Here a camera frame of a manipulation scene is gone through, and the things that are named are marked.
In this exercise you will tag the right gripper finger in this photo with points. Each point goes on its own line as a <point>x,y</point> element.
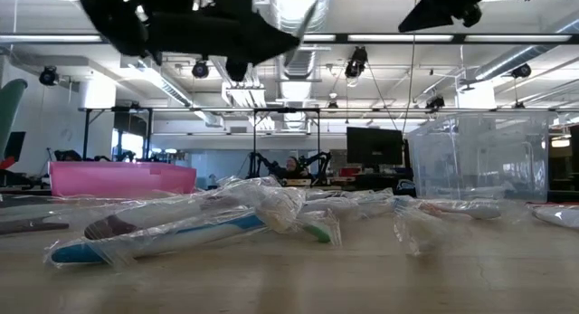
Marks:
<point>439,21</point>
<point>429,11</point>

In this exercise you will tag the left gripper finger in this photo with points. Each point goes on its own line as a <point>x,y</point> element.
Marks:
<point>271,49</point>
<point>271,31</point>

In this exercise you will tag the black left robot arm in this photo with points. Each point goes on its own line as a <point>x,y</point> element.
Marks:
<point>108,20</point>

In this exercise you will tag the background black robot arm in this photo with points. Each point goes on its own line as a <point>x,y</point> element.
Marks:
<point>262,164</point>
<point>319,162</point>

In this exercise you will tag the black ceiling spotlight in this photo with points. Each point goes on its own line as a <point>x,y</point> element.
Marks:
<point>434,102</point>
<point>47,75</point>
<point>357,63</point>
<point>200,69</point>
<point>521,70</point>

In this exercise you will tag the person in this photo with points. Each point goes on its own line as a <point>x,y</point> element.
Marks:
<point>291,167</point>

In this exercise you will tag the black monitor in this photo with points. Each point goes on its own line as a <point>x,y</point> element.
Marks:
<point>374,145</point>

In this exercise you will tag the tall clear plastic bin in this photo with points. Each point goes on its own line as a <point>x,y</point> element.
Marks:
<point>479,160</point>

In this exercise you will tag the red box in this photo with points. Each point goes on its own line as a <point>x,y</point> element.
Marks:
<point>350,172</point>

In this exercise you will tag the pink plastic bin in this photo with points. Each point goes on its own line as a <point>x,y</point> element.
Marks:
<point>113,178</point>

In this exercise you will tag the green white packaged toothbrush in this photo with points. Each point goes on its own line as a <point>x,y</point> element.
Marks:
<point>323,235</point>

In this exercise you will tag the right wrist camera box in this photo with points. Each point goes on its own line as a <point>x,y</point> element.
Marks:
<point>472,15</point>

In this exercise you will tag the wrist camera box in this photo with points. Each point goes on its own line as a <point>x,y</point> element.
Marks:
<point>472,15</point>
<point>237,70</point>

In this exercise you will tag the black overhead frame beam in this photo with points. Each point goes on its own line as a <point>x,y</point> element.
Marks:
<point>459,38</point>

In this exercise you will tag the silver ventilation duct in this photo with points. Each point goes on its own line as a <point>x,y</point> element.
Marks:
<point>296,65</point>
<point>506,63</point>

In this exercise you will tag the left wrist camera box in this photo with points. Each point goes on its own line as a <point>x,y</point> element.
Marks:
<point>237,70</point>

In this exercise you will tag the white wall clock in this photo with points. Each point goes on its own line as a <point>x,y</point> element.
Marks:
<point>67,134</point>

